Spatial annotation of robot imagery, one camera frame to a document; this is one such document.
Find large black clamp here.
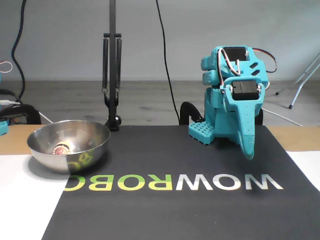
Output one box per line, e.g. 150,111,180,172
0,104,43,125

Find black table clamp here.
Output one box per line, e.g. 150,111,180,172
179,101,206,126
254,107,264,126

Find white folding stand legs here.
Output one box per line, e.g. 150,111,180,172
274,51,320,110

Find white paper sheet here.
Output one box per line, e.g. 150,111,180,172
0,153,74,240
285,149,320,193

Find black WOWROBO mat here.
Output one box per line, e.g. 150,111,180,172
41,124,320,240

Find white plug cable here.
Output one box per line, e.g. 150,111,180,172
0,99,55,125

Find white floor cable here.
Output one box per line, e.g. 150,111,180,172
262,107,304,127

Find thick black hanging cable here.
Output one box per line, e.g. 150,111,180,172
10,0,28,104

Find metal bowl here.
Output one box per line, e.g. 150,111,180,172
26,119,111,175

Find small teal printed part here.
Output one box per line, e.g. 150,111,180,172
0,119,10,137

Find wooden ball with black base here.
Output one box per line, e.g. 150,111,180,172
51,142,72,156

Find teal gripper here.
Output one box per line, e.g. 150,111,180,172
222,76,265,160

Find black stand with springs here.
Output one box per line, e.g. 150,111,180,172
101,0,123,133

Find white red wire loop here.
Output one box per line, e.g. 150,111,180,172
0,61,14,74

